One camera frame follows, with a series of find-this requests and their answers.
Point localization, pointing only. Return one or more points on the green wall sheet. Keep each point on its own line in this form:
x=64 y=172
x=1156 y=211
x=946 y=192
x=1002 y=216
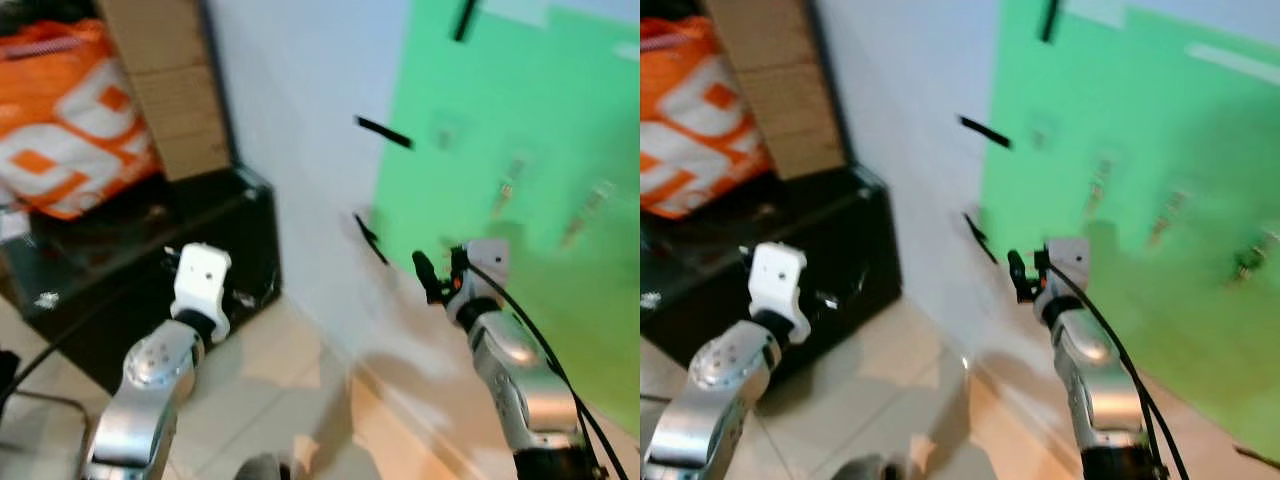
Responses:
x=520 y=90
x=1130 y=100

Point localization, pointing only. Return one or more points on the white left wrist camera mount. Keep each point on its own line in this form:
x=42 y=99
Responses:
x=200 y=275
x=778 y=275

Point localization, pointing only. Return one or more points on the small wall hook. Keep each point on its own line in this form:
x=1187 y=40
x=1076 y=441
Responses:
x=510 y=182
x=1101 y=182

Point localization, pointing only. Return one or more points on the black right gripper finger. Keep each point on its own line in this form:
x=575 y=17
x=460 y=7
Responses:
x=424 y=272
x=1018 y=272

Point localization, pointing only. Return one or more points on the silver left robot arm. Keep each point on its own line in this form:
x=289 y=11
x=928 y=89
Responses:
x=150 y=385
x=715 y=388

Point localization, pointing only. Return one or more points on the grey robot foot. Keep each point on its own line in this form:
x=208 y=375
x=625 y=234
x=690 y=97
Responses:
x=263 y=468
x=871 y=468

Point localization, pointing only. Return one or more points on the glossy black cabinet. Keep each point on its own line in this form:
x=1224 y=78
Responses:
x=720 y=272
x=100 y=272

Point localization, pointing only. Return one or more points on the brown cardboard box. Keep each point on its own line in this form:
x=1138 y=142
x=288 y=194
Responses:
x=165 y=80
x=780 y=80

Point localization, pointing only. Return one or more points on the orange and white bag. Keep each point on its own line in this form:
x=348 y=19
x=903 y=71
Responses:
x=690 y=110
x=60 y=110

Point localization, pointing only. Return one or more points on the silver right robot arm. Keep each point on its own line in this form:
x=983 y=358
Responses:
x=1095 y=368
x=515 y=372

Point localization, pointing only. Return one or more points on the pale tape strip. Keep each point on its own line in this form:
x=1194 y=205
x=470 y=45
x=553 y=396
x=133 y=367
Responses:
x=628 y=51
x=1235 y=64

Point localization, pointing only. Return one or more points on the black tape strip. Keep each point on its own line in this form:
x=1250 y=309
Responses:
x=1049 y=20
x=383 y=131
x=464 y=20
x=985 y=131
x=370 y=238
x=980 y=238

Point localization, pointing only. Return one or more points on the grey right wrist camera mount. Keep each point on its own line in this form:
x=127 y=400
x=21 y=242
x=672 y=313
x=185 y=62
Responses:
x=489 y=262
x=1071 y=258

